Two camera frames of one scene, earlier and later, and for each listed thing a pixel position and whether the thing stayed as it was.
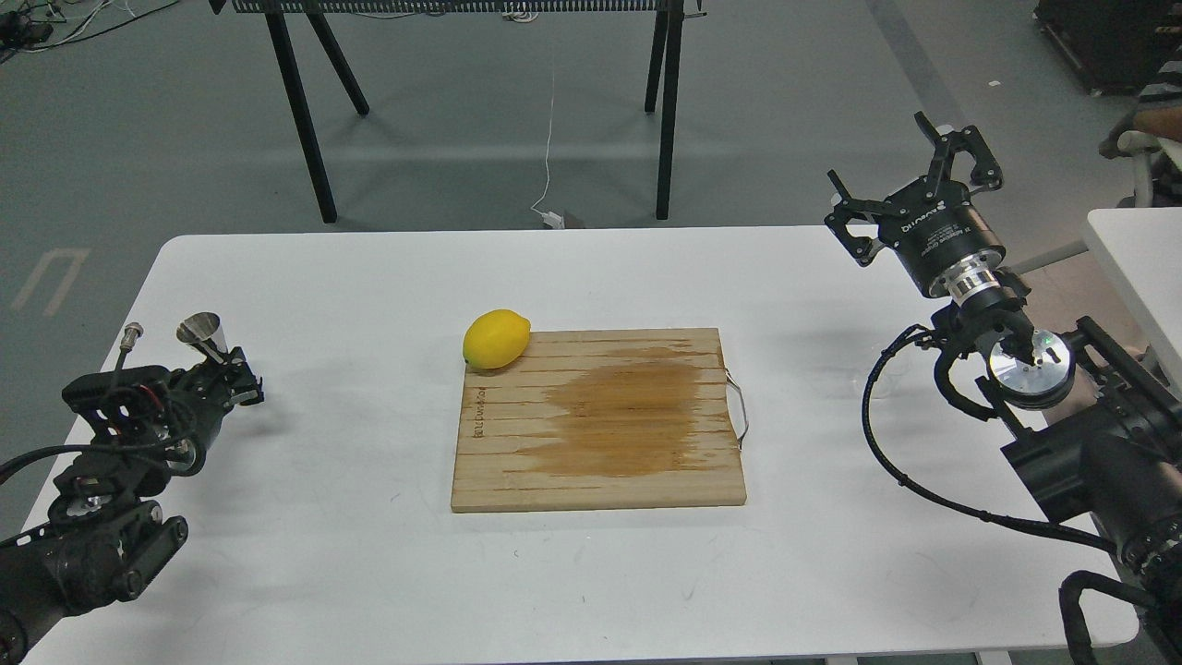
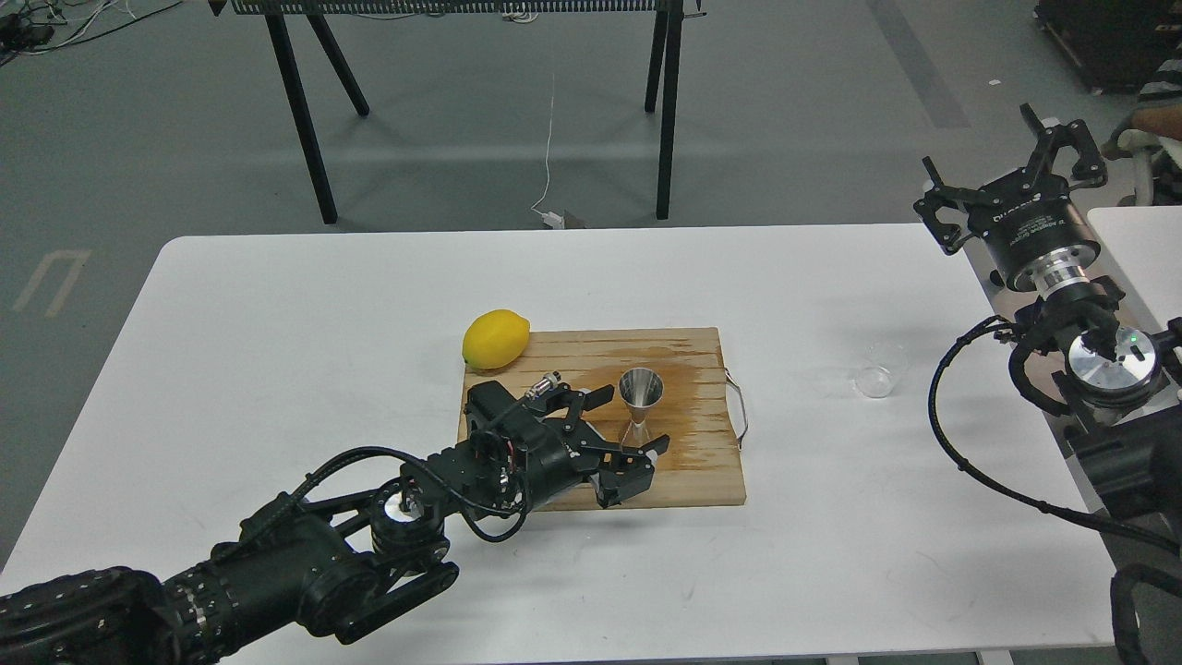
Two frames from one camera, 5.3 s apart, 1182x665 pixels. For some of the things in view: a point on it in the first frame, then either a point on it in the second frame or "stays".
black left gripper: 167,413 to 553,454
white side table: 1141,248 stays
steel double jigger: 198,327 to 639,388
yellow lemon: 495,338 stays
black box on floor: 1113,46 stays
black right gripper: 941,236 to 1043,244
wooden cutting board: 588,419 stays
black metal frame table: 663,90 stays
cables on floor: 28,26 stays
